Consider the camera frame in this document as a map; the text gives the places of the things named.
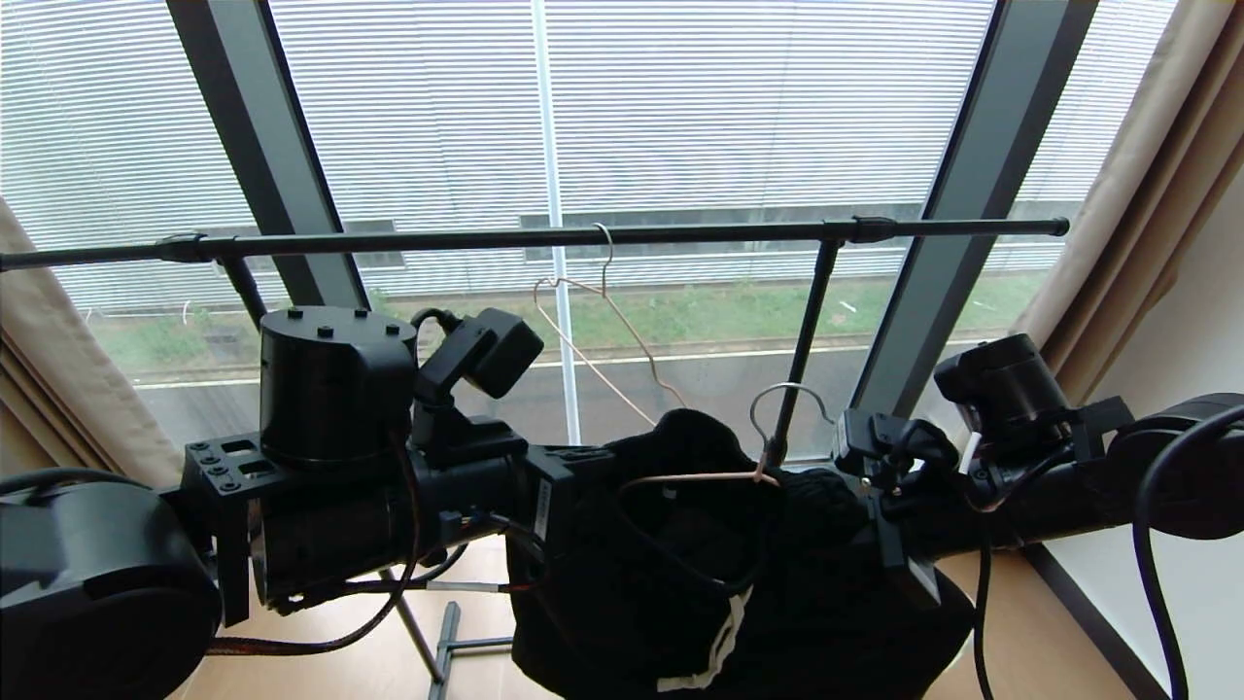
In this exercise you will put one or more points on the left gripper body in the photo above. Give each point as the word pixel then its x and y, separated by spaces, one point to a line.
pixel 389 515

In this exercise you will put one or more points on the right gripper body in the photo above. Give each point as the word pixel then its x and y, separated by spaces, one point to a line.
pixel 1030 506

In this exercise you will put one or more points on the black shorts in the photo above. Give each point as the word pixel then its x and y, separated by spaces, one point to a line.
pixel 826 583

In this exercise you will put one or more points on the pink clothes hanger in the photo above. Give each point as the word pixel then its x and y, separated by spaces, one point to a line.
pixel 709 476
pixel 610 253

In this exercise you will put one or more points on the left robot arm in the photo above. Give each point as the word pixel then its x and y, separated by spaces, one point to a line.
pixel 97 583

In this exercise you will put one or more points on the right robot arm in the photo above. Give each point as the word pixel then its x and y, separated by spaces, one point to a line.
pixel 1011 389

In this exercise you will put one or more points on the black clothes rack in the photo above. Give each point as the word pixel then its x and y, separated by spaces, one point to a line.
pixel 437 238

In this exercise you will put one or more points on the beige curtain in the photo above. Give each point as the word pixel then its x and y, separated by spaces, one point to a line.
pixel 58 369
pixel 1147 194

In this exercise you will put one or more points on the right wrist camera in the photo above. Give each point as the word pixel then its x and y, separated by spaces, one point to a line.
pixel 865 437

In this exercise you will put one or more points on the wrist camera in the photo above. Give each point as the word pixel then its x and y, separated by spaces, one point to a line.
pixel 865 437
pixel 496 350

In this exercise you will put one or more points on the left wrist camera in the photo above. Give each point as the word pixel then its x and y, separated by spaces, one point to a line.
pixel 496 350

